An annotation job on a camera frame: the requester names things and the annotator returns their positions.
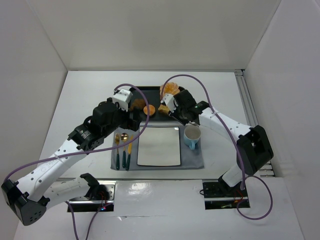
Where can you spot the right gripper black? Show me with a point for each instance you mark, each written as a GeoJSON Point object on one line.
{"type": "Point", "coordinates": [176, 114]}

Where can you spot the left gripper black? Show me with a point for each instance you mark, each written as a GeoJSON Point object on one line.
{"type": "Point", "coordinates": [135, 120]}

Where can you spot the seeded bread slice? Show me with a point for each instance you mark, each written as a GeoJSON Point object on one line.
{"type": "Point", "coordinates": [163, 109]}

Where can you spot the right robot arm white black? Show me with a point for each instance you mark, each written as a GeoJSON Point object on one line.
{"type": "Point", "coordinates": [253, 148]}

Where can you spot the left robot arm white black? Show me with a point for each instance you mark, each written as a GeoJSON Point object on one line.
{"type": "Point", "coordinates": [30, 196]}

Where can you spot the brown chocolate croissant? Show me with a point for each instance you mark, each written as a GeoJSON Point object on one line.
{"type": "Point", "coordinates": [138, 103]}

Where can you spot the small round bun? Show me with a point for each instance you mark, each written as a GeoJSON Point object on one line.
{"type": "Point", "coordinates": [149, 110]}

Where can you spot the light blue mug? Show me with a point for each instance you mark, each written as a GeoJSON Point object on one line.
{"type": "Point", "coordinates": [191, 136]}

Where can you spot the large sugared orange brioche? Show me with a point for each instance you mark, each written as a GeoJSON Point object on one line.
{"type": "Point", "coordinates": [169, 88]}

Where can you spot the black baking tray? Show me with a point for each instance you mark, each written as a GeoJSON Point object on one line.
{"type": "Point", "coordinates": [152, 94]}

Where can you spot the white square plate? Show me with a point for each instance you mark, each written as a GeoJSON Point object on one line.
{"type": "Point", "coordinates": [159, 147]}

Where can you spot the grey cloth placemat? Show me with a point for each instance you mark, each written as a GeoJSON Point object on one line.
{"type": "Point", "coordinates": [190, 159]}

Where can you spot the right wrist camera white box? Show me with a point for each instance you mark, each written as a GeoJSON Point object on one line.
{"type": "Point", "coordinates": [169, 101]}

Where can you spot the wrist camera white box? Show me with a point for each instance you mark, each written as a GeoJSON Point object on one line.
{"type": "Point", "coordinates": [169, 101]}
{"type": "Point", "coordinates": [122, 99]}

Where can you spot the gold spoon green handle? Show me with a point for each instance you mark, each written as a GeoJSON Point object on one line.
{"type": "Point", "coordinates": [124, 138]}

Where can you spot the gold fork green handle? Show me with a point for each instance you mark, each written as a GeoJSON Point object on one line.
{"type": "Point", "coordinates": [117, 142]}

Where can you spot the gold knife green handle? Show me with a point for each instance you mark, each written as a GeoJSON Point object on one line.
{"type": "Point", "coordinates": [127, 167]}

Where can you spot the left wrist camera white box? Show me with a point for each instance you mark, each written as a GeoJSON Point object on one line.
{"type": "Point", "coordinates": [122, 99]}

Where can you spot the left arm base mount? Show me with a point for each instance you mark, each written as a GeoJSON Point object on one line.
{"type": "Point", "coordinates": [103, 199]}

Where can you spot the aluminium frame rail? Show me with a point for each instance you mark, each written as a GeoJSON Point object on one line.
{"type": "Point", "coordinates": [267, 170]}

